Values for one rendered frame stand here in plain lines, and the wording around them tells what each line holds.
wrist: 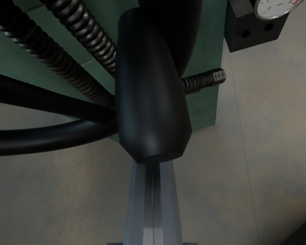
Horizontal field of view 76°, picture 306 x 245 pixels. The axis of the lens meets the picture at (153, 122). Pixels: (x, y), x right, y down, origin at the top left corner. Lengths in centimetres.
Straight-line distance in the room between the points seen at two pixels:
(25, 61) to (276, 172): 85
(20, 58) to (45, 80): 7
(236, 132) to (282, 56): 41
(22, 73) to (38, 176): 82
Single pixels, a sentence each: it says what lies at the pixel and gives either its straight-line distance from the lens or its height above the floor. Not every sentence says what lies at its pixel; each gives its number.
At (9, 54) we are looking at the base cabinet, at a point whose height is 66.
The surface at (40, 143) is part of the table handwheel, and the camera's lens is 24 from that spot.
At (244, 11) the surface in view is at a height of 62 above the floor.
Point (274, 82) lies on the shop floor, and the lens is 102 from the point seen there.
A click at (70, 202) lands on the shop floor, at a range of 107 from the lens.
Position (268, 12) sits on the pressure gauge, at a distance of 32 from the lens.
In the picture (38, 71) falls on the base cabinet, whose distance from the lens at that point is 44.
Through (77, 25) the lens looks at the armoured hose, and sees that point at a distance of 18.
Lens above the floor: 86
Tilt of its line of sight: 66 degrees down
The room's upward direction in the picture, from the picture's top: 40 degrees counter-clockwise
